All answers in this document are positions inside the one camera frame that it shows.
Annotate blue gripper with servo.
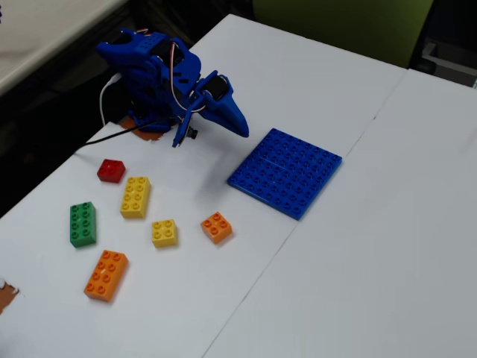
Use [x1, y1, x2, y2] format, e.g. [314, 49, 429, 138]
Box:
[171, 69, 250, 149]

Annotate orange 2x2 block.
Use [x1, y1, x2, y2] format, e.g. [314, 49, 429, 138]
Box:
[200, 211, 234, 245]

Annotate yellow 2x4 block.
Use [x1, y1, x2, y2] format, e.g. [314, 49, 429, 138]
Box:
[119, 175, 152, 220]

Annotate red 2x2 block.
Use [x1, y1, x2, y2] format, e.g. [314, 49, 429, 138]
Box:
[96, 158, 127, 184]

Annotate yellow 2x2 block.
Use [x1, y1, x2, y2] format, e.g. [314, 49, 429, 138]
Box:
[151, 219, 179, 249]

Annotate green 2x4 block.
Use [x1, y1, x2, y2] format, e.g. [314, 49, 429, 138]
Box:
[69, 201, 98, 249]

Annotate orange 2x4 block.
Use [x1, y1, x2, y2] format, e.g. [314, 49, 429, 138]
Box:
[83, 249, 130, 303]

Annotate brown tape patch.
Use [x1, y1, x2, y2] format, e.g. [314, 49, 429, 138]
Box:
[0, 278, 22, 316]
[121, 115, 165, 144]

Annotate white side table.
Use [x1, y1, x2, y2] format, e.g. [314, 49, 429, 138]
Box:
[0, 0, 130, 95]

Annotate red white servo wires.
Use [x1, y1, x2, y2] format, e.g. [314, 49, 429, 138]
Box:
[169, 36, 208, 115]

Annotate blue 8x8 base plate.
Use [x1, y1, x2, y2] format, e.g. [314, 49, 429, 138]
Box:
[227, 128, 344, 222]

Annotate black cable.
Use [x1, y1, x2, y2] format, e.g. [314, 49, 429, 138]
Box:
[84, 118, 176, 146]

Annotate white cable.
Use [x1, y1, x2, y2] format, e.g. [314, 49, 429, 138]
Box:
[98, 72, 124, 127]

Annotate grey metal frame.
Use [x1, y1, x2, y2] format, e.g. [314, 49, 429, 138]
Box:
[412, 36, 477, 90]

